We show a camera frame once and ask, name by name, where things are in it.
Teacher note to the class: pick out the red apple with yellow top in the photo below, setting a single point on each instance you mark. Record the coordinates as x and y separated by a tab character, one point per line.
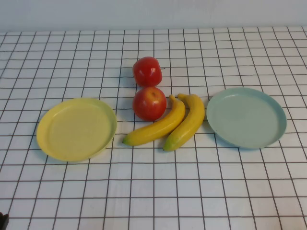
148	105

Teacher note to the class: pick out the yellow banana with thin stem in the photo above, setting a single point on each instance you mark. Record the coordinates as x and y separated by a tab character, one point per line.
156	129

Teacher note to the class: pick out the yellow banana with green end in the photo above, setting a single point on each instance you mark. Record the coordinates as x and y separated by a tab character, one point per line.
189	122

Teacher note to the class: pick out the dark red apple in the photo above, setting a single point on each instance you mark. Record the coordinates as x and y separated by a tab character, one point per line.
147	72

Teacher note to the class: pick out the yellow round plate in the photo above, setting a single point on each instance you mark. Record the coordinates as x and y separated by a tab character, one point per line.
76	131

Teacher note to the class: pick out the pale blue-green round plate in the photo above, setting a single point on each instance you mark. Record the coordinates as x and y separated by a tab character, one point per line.
247	119

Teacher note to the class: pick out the white grid-pattern tablecloth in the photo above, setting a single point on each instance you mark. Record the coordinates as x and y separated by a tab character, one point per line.
153	191

